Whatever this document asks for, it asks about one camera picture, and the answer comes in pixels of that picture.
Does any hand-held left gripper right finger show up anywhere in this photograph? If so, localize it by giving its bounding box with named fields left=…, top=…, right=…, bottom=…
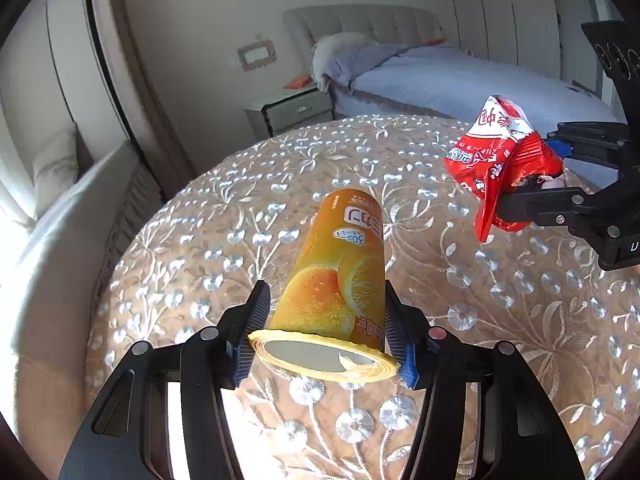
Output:
left=382, top=292, right=587, bottom=480

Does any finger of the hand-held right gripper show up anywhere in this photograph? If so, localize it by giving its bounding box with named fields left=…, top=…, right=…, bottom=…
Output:
left=545, top=121, right=631, bottom=177
left=492, top=185, right=603, bottom=235

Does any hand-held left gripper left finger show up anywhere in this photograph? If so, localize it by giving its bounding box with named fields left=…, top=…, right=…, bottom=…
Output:
left=57, top=280, right=273, bottom=480

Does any red snack wrapper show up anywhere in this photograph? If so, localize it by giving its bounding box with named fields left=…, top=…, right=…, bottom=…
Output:
left=444, top=94, right=566, bottom=244

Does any orange paper cup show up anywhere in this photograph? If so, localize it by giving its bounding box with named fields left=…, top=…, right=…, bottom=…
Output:
left=248, top=188, right=402, bottom=377

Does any beige embroidered tablecloth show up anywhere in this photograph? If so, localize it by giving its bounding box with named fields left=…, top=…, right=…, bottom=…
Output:
left=85, top=115, right=640, bottom=480

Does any grey blue bed blanket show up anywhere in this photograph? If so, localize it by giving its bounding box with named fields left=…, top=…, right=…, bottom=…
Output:
left=325, top=42, right=623, bottom=128

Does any beige cushioned window seat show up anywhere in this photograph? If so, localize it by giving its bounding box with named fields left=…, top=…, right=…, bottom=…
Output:
left=0, top=140, right=163, bottom=466

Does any grey nightstand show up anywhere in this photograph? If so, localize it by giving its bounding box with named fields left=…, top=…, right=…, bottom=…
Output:
left=243, top=85, right=335, bottom=142

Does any beige padded headboard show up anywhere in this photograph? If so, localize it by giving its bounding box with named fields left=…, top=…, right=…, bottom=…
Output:
left=284, top=5, right=447, bottom=63

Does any beige cushion pillow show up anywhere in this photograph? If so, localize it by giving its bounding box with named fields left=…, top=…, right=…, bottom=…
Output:
left=32, top=122, right=82, bottom=222

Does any white fluffy pillow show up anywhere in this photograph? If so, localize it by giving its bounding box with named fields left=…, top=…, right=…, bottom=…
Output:
left=312, top=32, right=382, bottom=94

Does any wall switch panel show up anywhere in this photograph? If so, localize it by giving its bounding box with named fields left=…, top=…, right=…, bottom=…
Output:
left=237, top=34, right=279, bottom=69

